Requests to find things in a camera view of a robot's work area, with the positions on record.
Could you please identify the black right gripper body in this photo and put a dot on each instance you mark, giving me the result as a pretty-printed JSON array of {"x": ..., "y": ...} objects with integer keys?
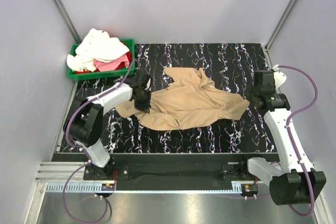
[{"x": 254, "y": 94}]

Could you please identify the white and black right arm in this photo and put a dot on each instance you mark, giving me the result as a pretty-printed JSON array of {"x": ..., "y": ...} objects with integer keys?
[{"x": 295, "y": 181}]

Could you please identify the white slotted cable duct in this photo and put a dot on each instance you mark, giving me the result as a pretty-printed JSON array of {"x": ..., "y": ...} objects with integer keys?
[{"x": 59, "y": 187}]

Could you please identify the right aluminium corner post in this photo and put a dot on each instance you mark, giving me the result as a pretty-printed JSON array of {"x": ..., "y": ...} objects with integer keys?
[{"x": 290, "y": 6}]

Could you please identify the left aluminium corner post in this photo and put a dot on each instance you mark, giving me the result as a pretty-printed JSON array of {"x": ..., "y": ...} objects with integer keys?
[{"x": 67, "y": 20}]

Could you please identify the white t-shirt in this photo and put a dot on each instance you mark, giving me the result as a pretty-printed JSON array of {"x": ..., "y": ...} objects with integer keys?
[{"x": 97, "y": 45}]

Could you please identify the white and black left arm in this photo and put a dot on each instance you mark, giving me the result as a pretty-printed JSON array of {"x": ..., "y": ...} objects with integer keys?
[{"x": 83, "y": 124}]

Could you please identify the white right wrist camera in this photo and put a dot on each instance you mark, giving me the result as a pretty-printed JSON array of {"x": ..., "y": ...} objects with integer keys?
[{"x": 279, "y": 77}]

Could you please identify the aluminium corner post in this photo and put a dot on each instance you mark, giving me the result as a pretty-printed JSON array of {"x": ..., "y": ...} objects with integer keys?
[
  {"x": 290, "y": 6},
  {"x": 67, "y": 20}
]

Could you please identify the pink t-shirt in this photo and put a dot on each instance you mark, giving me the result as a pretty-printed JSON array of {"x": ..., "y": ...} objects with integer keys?
[{"x": 117, "y": 64}]

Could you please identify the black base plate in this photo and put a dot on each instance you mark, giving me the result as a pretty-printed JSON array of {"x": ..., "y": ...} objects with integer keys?
[{"x": 173, "y": 172}]

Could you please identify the beige t-shirt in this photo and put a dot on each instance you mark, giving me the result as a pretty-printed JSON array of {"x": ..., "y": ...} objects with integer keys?
[{"x": 190, "y": 101}]

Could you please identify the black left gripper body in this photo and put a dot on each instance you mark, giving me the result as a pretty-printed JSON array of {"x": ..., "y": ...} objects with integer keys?
[{"x": 143, "y": 102}]

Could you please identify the green plastic bin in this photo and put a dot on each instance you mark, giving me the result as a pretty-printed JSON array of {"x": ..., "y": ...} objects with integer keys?
[{"x": 129, "y": 42}]

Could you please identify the aluminium rail frame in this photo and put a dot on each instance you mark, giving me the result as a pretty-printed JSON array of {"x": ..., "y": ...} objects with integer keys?
[{"x": 254, "y": 206}]

